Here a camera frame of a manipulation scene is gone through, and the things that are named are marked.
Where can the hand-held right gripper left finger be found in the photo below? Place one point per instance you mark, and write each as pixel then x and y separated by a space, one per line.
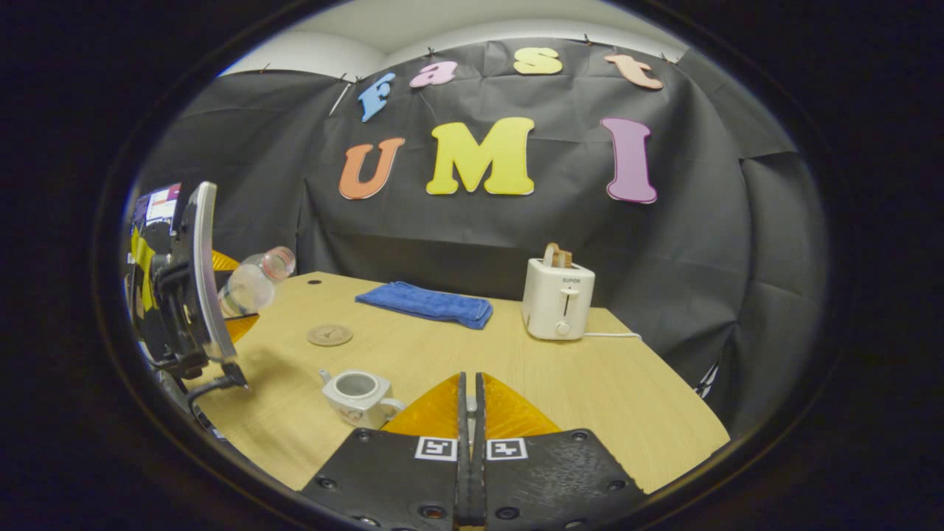
pixel 398 479

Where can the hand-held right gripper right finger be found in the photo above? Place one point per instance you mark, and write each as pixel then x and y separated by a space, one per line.
pixel 546 479

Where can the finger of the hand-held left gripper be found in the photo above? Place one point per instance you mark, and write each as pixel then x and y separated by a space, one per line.
pixel 223 260
pixel 237 327

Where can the clear plastic water bottle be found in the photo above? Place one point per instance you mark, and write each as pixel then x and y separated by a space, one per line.
pixel 251 286

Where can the white teacup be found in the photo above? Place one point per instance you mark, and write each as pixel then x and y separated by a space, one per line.
pixel 361 398

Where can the round cork coaster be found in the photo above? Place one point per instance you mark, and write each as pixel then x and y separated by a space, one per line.
pixel 330 335

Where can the computer monitor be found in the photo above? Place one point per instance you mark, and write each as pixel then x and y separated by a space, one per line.
pixel 158 206

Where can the white toaster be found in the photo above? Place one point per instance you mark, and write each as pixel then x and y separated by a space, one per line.
pixel 557 302

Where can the blue towel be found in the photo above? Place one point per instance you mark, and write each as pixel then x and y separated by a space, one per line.
pixel 428 304

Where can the white thin rods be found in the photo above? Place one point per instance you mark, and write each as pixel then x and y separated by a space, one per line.
pixel 708 380

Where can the toasted bread slice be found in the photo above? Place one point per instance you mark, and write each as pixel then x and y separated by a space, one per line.
pixel 565 258
pixel 551 255

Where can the black backdrop cloth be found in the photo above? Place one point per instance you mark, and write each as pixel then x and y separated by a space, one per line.
pixel 664 258

